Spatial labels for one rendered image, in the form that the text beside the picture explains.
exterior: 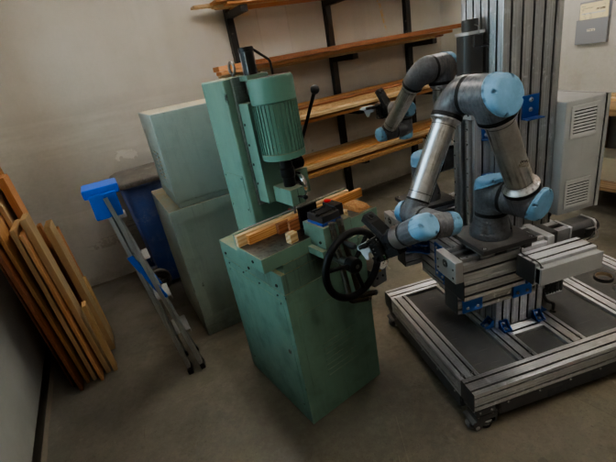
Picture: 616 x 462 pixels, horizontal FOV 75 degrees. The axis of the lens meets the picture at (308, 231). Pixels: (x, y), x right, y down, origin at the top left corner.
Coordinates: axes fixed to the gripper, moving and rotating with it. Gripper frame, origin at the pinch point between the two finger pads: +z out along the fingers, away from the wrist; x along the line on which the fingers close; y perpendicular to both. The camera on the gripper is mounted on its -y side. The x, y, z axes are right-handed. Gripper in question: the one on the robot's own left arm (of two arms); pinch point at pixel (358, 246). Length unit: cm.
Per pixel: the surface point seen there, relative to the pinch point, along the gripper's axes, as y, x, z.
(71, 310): -38, -93, 145
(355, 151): -73, 179, 190
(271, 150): -47.2, -5.7, 14.4
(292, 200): -28.0, -1.8, 24.4
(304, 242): -10.3, -7.4, 21.5
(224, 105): -75, -9, 27
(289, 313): 11.9, -21.3, 34.7
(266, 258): -11.2, -25.1, 20.9
